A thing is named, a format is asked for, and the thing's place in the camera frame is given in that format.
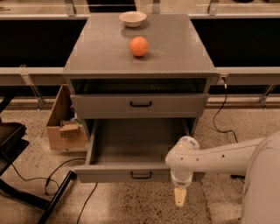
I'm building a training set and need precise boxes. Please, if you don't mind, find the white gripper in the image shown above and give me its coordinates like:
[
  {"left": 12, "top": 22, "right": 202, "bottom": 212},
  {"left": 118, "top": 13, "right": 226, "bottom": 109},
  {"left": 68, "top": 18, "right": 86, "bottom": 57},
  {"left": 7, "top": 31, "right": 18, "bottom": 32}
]
[{"left": 171, "top": 171, "right": 193, "bottom": 207}]

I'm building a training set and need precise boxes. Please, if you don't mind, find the grey drawer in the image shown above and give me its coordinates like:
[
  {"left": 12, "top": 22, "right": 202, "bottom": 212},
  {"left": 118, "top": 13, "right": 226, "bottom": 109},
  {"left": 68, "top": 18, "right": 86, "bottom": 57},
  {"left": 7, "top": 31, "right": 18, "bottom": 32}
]
[
  {"left": 73, "top": 117, "right": 207, "bottom": 184},
  {"left": 71, "top": 94, "right": 208, "bottom": 119}
]

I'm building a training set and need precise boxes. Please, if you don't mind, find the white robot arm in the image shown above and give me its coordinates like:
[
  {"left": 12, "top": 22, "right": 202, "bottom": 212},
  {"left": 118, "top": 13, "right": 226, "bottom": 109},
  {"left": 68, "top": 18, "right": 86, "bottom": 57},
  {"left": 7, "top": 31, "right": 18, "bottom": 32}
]
[{"left": 165, "top": 131, "right": 280, "bottom": 224}]

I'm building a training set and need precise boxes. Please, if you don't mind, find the grey top drawer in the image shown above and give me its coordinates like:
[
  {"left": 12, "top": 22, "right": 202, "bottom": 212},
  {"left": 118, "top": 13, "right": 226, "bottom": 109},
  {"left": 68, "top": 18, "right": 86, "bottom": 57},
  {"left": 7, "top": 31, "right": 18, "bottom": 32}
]
[{"left": 71, "top": 94, "right": 208, "bottom": 119}]

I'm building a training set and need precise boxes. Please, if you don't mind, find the grey drawer cabinet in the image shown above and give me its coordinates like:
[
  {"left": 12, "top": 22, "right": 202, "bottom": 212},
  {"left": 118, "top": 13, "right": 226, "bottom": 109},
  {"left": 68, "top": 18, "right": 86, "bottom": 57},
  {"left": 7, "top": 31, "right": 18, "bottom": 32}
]
[{"left": 63, "top": 13, "right": 214, "bottom": 131}]

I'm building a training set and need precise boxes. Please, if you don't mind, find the black power adapter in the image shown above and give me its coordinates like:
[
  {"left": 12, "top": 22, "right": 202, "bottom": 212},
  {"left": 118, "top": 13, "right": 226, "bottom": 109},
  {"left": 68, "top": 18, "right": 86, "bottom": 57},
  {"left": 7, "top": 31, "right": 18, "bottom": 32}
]
[{"left": 230, "top": 175, "right": 245, "bottom": 180}]

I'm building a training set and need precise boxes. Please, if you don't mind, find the cardboard box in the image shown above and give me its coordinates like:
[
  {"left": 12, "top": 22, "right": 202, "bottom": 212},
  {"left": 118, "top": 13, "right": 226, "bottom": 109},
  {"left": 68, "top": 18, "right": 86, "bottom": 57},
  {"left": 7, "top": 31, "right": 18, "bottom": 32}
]
[{"left": 46, "top": 85, "right": 88, "bottom": 151}]

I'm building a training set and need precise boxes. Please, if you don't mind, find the orange fruit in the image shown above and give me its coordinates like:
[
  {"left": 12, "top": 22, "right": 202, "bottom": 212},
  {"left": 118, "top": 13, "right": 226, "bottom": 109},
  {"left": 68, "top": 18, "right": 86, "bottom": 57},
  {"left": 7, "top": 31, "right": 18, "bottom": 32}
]
[{"left": 129, "top": 37, "right": 149, "bottom": 57}]

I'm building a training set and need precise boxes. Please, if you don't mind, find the black cart stand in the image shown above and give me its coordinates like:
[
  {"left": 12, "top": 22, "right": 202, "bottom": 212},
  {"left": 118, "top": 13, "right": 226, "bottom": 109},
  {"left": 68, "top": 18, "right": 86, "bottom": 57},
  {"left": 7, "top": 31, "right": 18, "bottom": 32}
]
[{"left": 0, "top": 95, "right": 79, "bottom": 224}]

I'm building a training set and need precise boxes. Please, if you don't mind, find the white bowl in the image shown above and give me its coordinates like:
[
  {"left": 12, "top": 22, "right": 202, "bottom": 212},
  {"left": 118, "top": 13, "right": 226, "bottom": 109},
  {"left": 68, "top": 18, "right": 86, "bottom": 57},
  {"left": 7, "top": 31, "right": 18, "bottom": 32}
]
[{"left": 119, "top": 11, "right": 147, "bottom": 28}]

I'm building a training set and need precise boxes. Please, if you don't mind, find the grey railing beam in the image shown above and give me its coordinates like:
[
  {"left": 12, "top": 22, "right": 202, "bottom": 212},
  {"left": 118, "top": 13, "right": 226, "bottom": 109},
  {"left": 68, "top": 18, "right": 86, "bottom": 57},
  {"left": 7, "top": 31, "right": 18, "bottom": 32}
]
[{"left": 0, "top": 66, "right": 280, "bottom": 86}]

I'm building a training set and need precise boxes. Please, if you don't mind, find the black power cable right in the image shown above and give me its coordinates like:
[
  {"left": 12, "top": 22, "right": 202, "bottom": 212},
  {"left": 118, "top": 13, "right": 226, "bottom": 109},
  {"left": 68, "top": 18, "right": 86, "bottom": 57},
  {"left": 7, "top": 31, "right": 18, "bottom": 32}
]
[{"left": 213, "top": 82, "right": 246, "bottom": 185}]

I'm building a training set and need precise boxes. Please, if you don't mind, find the black floor cable left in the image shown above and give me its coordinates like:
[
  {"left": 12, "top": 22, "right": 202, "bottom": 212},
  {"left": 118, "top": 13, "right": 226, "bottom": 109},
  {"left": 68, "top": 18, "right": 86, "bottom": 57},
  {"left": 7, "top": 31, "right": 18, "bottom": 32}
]
[{"left": 10, "top": 157, "right": 99, "bottom": 224}]

